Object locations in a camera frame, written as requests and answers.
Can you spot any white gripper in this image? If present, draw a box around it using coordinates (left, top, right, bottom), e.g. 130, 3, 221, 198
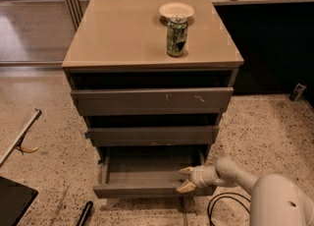
176, 165, 219, 194

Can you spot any grey bottom drawer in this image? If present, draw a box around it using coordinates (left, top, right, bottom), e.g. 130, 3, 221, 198
93, 146, 216, 198

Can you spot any grey drawer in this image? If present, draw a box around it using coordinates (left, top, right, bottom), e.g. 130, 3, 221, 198
93, 146, 216, 198
71, 71, 234, 116
86, 114, 219, 146

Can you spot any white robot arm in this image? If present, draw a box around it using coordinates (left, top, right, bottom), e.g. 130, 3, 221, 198
177, 157, 314, 226

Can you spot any grey middle drawer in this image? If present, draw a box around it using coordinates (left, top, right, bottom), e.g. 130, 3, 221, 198
86, 114, 219, 146

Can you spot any grey drawer cabinet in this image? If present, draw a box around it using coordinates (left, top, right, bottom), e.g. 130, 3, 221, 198
62, 0, 245, 165

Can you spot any grey top drawer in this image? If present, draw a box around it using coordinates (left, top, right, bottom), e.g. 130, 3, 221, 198
71, 71, 234, 116

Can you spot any small grey floor box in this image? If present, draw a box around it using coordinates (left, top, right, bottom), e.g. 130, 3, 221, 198
289, 84, 306, 101

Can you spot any green soda can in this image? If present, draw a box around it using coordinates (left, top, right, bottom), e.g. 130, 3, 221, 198
167, 15, 188, 57

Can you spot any metal table leg bar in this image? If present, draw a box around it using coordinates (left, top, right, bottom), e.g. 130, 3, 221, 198
0, 109, 42, 168

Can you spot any white paper bowl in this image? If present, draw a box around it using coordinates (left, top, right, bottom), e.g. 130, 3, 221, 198
159, 2, 194, 19

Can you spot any black table corner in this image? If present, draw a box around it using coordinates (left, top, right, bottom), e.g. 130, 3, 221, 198
0, 177, 38, 226

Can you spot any black cable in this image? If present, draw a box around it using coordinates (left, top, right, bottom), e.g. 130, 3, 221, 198
207, 192, 252, 226

